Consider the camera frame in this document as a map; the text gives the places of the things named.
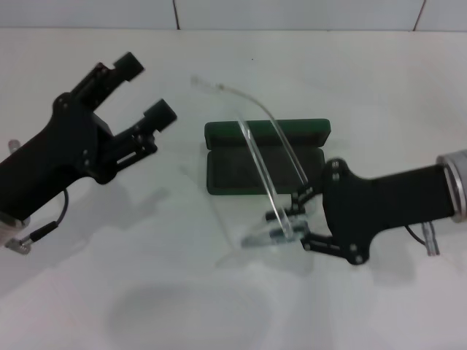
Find left gripper cable with plugs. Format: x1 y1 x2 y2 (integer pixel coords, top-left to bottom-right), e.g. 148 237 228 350
5 138 70 255

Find green glasses case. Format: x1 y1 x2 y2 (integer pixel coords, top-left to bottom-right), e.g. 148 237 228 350
203 118 332 198

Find gripper cable with plugs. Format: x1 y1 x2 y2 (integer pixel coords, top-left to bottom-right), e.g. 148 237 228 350
5 138 70 255
404 221 441 257

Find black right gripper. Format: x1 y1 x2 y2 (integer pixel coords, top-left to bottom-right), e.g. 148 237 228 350
265 157 458 267

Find right gripper cable with plugs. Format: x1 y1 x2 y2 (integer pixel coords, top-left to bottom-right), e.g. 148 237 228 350
404 221 441 257

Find clear white glasses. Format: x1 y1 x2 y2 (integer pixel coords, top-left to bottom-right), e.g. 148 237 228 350
190 74 319 256

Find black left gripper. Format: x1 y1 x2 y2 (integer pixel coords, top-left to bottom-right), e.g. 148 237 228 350
0 52 179 222

